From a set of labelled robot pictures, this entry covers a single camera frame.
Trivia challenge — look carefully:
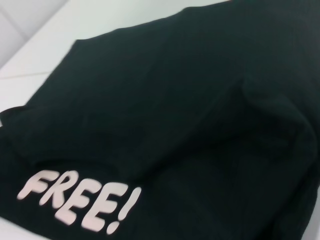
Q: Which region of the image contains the black t-shirt with pink print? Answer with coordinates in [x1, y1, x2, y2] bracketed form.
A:
[0, 0, 320, 240]

